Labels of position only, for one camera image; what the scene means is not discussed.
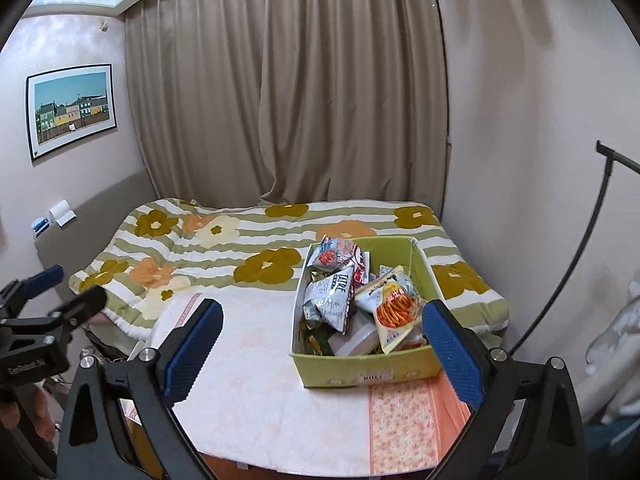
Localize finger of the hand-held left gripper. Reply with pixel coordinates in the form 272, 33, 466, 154
45, 286, 108, 333
0, 265, 65, 318

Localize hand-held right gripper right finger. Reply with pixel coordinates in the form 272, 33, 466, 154
421, 300, 586, 480

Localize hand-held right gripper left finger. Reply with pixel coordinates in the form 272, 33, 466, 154
56, 298, 224, 480

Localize orange sticks snack packet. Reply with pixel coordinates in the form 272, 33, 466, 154
355, 266, 430, 355

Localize green cardboard box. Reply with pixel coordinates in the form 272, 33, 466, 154
290, 236, 443, 390

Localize white plastic tub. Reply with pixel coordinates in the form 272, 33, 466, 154
327, 322, 383, 357

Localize green snack packet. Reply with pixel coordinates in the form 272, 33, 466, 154
298, 317, 336, 356

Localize grey chip packet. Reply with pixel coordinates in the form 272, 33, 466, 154
301, 272, 361, 335

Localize red white snack packet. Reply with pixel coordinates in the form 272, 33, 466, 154
306, 236, 372, 286

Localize person's left hand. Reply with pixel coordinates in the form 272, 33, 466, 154
0, 386, 53, 441

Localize white tissue roll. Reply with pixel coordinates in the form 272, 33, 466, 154
49, 200, 77, 227

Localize white pink tablecloth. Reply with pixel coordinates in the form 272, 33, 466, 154
125, 287, 473, 476

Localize grey padded headboard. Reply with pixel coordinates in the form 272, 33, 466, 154
32, 170, 151, 281

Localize green striped floral blanket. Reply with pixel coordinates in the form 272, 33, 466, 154
67, 199, 511, 348

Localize white cloth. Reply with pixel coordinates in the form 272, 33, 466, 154
585, 295, 640, 426

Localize black metal stand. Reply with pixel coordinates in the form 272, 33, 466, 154
510, 140, 640, 356

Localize beige curtain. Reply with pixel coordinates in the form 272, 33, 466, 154
124, 0, 451, 209

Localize wall poster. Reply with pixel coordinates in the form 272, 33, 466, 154
26, 63, 118, 163

